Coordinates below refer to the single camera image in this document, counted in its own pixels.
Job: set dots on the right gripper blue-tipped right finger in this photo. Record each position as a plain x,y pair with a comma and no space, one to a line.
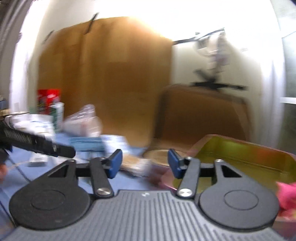
225,178

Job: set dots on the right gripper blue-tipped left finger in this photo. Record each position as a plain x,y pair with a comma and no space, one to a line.
100,170

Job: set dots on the pink fuzzy sock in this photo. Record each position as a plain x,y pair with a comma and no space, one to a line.
286,197

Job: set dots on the blue tablecloth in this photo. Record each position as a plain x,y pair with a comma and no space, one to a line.
55,207

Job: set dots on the blue packet on table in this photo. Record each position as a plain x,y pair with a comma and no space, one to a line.
104,145

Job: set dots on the round tin can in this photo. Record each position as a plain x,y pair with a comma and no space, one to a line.
158,157

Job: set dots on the white crumpled plastic bag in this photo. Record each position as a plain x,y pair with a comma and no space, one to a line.
37,124

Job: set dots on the pack of cotton swabs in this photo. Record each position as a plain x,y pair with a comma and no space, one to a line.
136,166

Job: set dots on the clear bag with cup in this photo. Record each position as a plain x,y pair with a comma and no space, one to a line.
84,123

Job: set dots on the red printed box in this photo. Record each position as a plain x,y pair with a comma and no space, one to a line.
47,97

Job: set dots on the green white carton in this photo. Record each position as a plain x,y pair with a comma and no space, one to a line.
56,110

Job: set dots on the pink rectangular tin box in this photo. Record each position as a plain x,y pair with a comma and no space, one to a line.
249,214

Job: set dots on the black tape cross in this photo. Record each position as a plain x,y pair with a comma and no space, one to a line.
211,82

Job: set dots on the wood-pattern board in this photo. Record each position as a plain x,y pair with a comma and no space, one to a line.
119,65

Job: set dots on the white power strip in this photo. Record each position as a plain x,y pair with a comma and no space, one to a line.
214,47

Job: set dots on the frosted glass sliding door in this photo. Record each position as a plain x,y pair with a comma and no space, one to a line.
286,10

